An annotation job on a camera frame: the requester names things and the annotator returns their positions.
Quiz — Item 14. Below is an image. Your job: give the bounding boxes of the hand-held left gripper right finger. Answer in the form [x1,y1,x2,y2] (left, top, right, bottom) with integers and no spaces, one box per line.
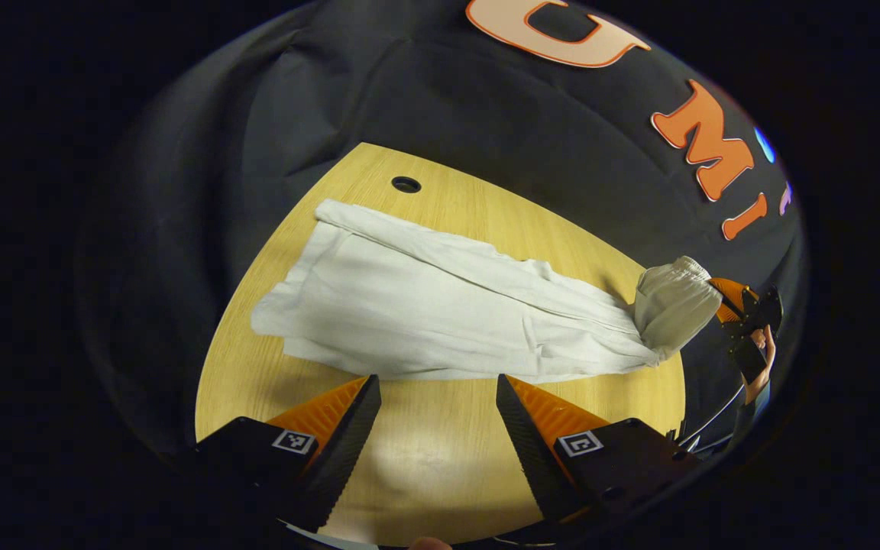
[496,374,704,529]

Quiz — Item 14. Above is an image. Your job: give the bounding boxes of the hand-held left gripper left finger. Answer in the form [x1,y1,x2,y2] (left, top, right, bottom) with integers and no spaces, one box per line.
[196,374,382,533]

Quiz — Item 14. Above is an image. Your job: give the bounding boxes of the white jeans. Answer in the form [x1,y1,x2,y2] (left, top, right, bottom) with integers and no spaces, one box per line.
[251,199,722,383]

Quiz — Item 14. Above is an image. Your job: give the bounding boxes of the black backdrop cloth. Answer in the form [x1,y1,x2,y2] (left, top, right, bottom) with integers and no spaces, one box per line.
[77,0,804,459]

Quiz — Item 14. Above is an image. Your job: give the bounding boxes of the thin grey cable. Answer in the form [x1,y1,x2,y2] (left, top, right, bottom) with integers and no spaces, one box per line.
[677,382,746,451]

